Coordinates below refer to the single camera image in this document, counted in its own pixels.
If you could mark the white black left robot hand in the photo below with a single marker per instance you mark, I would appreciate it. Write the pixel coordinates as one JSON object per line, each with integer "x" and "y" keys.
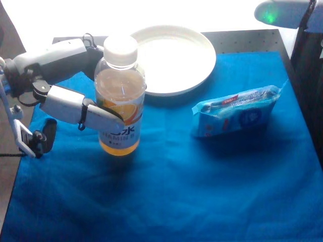
{"x": 63, "y": 103}

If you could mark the orange vitamin drink bottle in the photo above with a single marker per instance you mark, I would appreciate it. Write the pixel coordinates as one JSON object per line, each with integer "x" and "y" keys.
{"x": 118, "y": 83}

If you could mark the blue tissue packet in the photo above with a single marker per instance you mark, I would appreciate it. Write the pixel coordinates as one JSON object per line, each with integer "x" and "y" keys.
{"x": 234, "y": 118}

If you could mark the white round plate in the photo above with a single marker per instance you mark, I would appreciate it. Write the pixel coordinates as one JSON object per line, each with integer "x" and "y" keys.
{"x": 176, "y": 63}

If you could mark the blue table cloth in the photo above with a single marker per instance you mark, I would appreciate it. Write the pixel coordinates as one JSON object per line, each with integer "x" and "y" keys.
{"x": 176, "y": 189}

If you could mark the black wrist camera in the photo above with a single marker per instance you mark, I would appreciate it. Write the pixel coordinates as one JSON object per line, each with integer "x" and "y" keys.
{"x": 48, "y": 136}

